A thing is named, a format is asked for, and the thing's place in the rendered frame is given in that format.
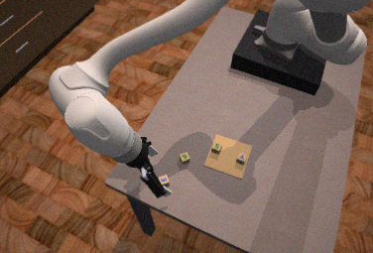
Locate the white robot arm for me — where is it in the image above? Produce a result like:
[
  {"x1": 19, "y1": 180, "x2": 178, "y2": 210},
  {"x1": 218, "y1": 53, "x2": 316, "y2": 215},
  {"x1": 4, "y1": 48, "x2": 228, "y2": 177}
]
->
[{"x1": 49, "y1": 0, "x2": 370, "y2": 164}]

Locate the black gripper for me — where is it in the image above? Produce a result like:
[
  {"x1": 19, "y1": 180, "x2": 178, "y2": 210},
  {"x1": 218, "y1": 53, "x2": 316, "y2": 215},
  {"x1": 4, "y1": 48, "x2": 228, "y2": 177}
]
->
[{"x1": 126, "y1": 137, "x2": 172, "y2": 198}]

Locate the tan flat mat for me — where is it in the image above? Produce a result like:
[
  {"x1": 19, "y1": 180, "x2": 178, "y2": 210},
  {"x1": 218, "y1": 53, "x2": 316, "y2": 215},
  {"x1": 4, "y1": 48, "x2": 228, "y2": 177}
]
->
[{"x1": 204, "y1": 134, "x2": 252, "y2": 180}]

